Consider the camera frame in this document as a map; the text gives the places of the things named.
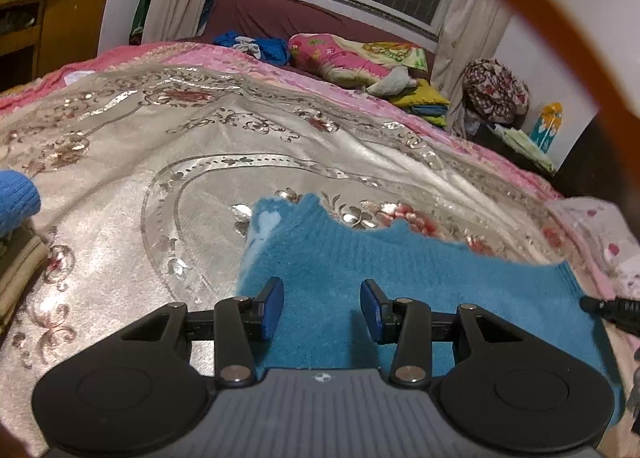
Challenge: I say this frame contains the maroon sofa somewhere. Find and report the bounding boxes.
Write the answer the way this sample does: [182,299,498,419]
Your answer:
[200,0,442,89]

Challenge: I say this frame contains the yellow-green folded cloth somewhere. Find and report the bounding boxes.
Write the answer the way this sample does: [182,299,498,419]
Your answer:
[387,78,452,128]

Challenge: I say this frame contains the pink floral quilt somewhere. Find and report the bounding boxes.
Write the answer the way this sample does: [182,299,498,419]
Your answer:
[287,32,431,90]

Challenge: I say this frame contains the blue sweater with white flowers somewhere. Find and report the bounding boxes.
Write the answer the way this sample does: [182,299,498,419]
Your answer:
[237,193,627,421]

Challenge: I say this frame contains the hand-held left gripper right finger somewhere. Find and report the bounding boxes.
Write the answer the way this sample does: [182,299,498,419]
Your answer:
[360,279,527,387]

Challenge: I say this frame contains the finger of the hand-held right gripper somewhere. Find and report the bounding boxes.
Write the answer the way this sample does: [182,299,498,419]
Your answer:
[579,295,640,337]

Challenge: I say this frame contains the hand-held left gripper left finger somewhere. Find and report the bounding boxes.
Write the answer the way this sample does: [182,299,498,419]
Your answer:
[121,276,285,387]

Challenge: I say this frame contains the blue knit garment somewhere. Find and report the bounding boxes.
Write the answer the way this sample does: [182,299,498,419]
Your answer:
[0,168,42,235]

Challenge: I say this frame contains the stack of light green cloths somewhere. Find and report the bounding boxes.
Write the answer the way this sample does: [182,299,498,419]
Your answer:
[492,123,557,174]

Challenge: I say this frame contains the dark wooden headboard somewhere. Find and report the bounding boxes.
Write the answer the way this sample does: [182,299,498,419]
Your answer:
[549,111,640,201]

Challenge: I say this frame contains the pile of blue clothes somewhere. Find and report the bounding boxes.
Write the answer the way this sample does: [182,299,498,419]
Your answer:
[213,30,292,65]

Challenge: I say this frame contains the folded beige clothes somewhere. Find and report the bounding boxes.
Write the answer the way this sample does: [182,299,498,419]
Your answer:
[0,221,52,334]

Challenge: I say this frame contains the floral cloth bundle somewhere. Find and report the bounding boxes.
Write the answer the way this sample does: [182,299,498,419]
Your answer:
[462,58,531,125]

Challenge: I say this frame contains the floral satin bedspread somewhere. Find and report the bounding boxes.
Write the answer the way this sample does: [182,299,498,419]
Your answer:
[0,41,640,458]

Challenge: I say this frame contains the wooden cabinet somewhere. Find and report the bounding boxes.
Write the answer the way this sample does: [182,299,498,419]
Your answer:
[0,0,114,93]

